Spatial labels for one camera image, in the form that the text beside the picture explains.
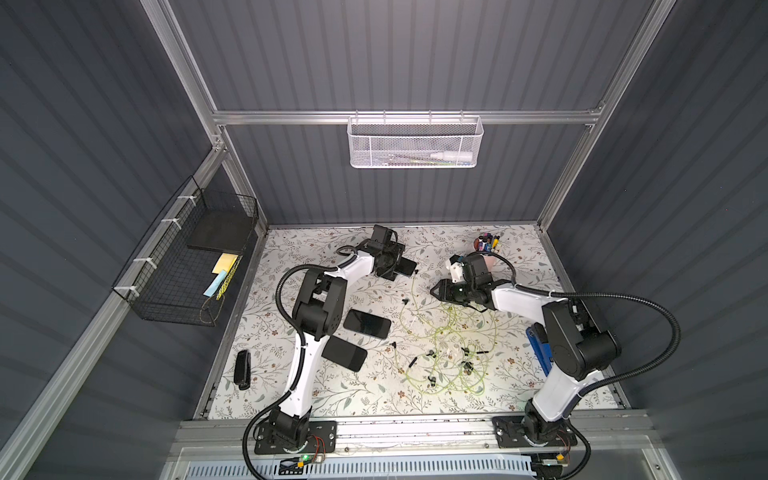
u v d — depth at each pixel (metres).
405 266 1.11
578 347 0.48
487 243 0.97
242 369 0.81
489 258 0.96
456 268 0.88
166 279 0.69
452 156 0.90
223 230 0.80
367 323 1.03
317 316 0.62
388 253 0.94
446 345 0.89
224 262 0.75
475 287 0.75
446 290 0.85
